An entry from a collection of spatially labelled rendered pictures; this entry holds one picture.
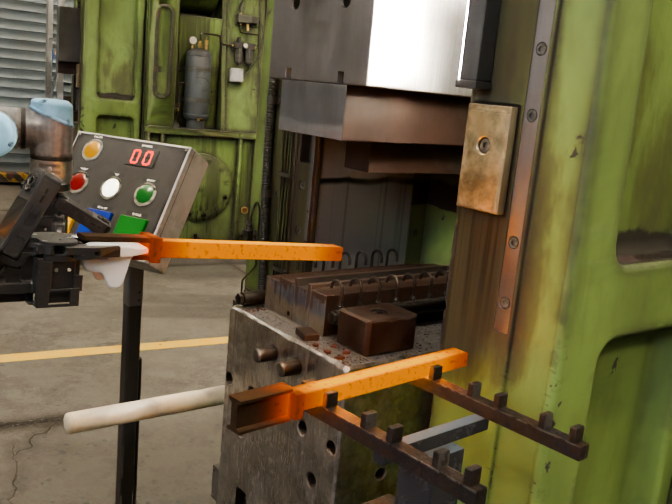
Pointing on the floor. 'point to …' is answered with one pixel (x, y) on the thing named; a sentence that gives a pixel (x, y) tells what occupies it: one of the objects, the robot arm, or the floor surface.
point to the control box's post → (132, 303)
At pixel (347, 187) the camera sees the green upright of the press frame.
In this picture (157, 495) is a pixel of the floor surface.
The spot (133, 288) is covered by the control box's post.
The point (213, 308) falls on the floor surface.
